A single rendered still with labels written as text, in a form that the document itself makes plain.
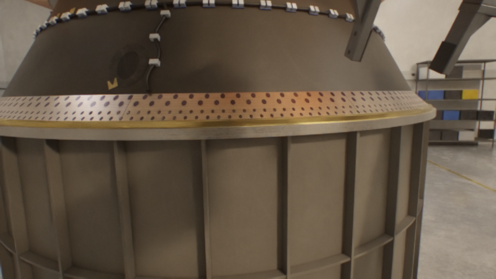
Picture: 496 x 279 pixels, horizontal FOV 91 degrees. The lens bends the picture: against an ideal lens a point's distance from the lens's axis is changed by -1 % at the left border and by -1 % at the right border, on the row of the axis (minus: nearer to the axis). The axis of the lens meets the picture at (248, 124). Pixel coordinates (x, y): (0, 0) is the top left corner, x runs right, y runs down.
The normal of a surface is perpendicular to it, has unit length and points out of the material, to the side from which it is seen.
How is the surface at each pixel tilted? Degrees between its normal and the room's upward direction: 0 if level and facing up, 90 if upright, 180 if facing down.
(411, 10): 90
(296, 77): 62
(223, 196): 90
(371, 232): 90
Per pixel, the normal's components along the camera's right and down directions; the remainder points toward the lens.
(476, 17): 0.06, 0.50
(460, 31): -0.99, -0.10
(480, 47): -0.11, 0.12
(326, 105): 0.22, -0.65
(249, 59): 0.14, -0.36
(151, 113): -0.04, -0.65
